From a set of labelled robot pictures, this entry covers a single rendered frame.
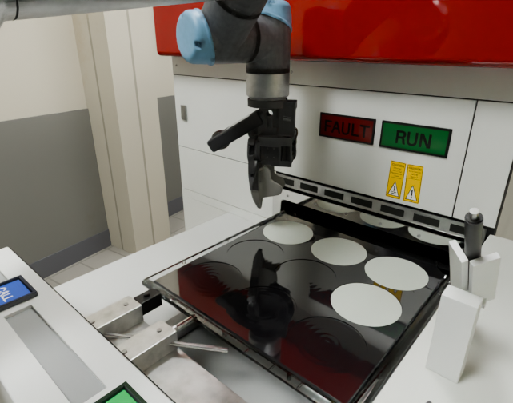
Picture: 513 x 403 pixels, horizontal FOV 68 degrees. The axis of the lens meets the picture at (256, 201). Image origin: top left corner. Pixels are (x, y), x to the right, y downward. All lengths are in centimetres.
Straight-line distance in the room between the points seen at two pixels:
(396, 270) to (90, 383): 48
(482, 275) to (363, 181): 44
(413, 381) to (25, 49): 219
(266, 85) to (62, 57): 185
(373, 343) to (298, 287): 15
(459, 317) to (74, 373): 36
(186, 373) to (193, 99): 73
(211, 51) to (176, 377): 44
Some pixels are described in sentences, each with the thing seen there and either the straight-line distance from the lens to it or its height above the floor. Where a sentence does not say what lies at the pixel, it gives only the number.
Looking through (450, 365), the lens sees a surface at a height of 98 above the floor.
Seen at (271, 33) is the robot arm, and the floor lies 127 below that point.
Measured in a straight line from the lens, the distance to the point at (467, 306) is 38.
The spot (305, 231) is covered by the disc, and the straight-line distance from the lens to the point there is 78.
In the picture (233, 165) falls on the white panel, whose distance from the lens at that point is 99.
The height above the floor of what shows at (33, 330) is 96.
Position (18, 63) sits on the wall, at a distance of 229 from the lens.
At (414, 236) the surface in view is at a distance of 75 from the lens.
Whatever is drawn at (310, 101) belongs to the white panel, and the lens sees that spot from 81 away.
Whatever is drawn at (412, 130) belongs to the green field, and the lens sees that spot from 71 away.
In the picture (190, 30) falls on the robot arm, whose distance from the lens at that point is 59.
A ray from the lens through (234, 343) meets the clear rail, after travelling 52.
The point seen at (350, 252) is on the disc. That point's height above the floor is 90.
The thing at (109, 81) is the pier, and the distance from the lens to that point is 228.
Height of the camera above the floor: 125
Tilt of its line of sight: 23 degrees down
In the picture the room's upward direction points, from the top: straight up
